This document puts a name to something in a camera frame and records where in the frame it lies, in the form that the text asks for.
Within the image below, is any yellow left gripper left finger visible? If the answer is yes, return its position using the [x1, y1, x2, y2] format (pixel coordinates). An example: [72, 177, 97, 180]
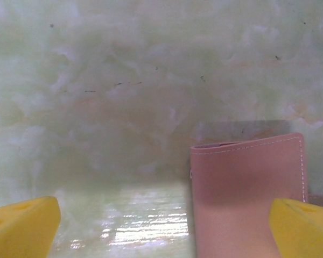
[0, 196, 61, 258]

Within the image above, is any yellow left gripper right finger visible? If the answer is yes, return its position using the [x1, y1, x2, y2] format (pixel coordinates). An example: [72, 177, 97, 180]
[269, 198, 323, 258]

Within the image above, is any pink card holder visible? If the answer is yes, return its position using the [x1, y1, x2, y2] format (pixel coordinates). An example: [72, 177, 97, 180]
[189, 132, 323, 258]

